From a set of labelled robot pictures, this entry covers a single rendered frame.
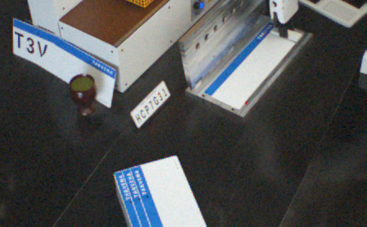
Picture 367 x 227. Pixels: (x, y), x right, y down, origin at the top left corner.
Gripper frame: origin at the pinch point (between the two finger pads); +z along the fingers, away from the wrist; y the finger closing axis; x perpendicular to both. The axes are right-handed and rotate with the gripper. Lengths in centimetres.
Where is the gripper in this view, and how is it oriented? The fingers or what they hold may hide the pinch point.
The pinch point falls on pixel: (286, 29)
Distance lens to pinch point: 237.0
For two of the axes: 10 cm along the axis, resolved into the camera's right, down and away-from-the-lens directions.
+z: 2.0, 7.6, 6.2
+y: 5.7, -6.1, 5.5
